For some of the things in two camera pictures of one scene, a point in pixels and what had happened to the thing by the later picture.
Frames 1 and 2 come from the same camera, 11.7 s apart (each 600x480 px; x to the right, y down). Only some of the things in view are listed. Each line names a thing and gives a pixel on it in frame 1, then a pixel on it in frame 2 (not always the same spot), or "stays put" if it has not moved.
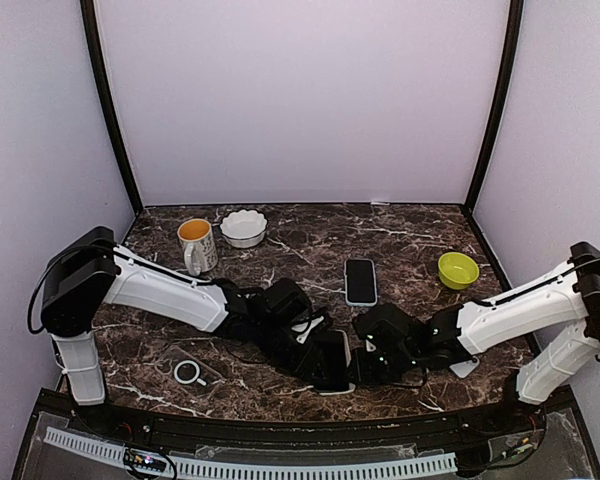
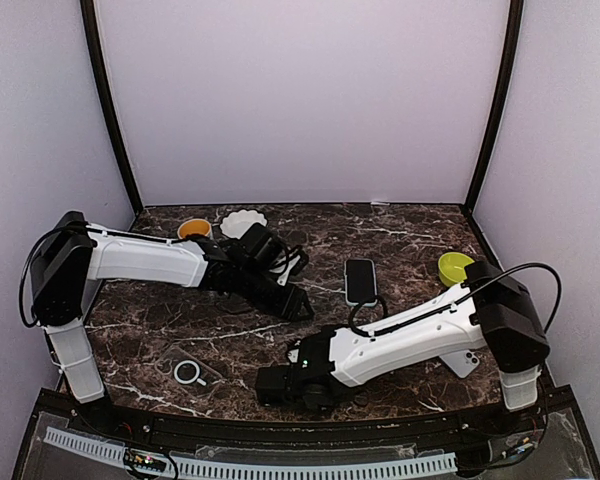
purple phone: x=360 y=281 stays put
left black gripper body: x=285 y=360 → x=284 y=308
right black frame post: x=510 y=54 stays put
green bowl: x=457 y=271 stays put
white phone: x=462 y=369 stays put
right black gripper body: x=380 y=371 → x=335 y=402
